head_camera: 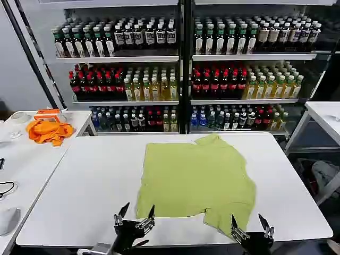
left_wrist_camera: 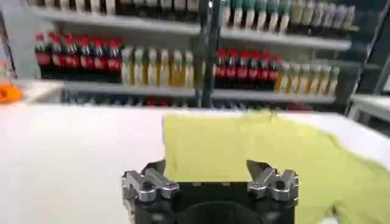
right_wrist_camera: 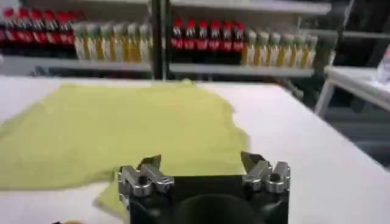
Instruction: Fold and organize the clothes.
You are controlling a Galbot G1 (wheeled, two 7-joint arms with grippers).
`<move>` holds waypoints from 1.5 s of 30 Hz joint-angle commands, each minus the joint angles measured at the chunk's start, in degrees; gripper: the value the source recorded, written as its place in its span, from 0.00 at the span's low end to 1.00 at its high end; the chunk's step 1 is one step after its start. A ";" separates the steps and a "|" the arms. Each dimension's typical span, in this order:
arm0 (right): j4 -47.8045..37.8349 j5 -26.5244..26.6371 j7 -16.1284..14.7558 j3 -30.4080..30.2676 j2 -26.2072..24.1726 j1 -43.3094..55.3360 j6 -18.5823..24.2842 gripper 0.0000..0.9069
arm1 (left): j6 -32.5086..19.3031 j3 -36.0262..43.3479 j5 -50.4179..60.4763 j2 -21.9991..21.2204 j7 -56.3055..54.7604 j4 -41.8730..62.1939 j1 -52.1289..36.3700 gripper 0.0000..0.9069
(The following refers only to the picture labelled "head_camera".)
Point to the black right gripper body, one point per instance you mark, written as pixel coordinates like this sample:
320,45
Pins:
256,243

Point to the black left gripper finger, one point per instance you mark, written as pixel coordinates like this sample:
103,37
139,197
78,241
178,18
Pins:
151,213
122,211

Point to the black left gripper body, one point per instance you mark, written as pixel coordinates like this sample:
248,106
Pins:
128,231

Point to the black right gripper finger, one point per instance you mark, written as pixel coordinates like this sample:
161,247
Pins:
265,222
235,225

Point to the light green shirt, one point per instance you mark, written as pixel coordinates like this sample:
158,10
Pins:
196,180

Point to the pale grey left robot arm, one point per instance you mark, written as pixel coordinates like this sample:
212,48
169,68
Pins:
99,249

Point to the grey bag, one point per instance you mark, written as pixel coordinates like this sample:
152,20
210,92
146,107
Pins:
322,172

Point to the orange cloth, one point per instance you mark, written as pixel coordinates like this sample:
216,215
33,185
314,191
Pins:
49,131

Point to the grey computer mouse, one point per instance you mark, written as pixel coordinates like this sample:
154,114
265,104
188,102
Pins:
9,221

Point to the orange and white box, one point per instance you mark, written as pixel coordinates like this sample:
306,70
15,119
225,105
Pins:
49,114

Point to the small black device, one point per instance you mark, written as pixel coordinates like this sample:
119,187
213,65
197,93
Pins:
1,163

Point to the clear plastic wrapper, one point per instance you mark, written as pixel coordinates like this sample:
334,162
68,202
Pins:
15,134

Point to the white tape roll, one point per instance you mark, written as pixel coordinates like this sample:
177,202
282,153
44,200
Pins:
21,117

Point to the white shelf with bottles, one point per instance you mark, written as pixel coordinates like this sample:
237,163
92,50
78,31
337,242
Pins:
247,69
119,69

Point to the black slanted pole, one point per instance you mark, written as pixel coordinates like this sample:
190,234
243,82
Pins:
26,45

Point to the white table with grey frame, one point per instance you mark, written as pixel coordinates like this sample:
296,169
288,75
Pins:
322,114

